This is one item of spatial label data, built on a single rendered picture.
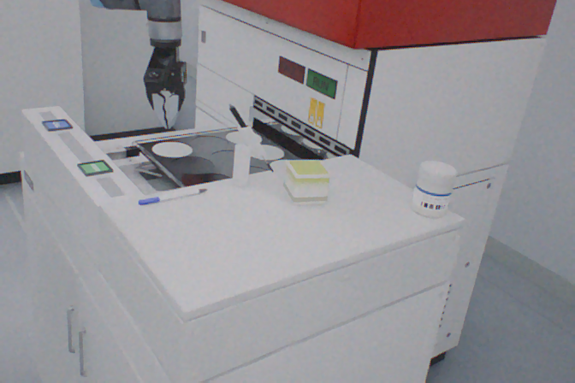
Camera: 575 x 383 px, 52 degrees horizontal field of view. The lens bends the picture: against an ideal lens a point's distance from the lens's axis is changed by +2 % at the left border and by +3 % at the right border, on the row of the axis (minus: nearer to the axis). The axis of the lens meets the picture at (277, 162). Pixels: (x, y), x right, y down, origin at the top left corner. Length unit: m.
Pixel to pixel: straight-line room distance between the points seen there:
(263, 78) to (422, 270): 0.78
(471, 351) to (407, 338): 1.21
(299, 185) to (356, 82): 0.37
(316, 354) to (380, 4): 0.74
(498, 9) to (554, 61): 1.16
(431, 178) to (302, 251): 0.31
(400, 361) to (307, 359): 0.29
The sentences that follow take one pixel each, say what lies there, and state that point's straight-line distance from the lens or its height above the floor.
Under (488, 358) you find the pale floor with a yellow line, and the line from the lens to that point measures 2.48.
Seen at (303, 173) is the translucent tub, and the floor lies 1.03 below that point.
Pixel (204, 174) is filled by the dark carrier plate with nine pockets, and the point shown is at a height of 0.90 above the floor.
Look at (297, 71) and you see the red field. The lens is 1.55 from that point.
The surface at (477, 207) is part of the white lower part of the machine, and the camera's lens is 1.95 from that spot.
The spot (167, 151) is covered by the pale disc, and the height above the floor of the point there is 0.90.
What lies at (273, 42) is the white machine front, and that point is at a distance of 1.64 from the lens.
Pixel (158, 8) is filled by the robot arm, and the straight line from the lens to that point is 1.33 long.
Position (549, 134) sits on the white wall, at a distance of 2.83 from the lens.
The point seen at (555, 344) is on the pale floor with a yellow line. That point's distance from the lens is 2.69.
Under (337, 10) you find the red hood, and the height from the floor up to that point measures 1.29.
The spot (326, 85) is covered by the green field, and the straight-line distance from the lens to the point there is 1.46.
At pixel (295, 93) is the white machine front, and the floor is 1.04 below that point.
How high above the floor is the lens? 1.49
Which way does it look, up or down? 24 degrees down
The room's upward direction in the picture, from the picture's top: 6 degrees clockwise
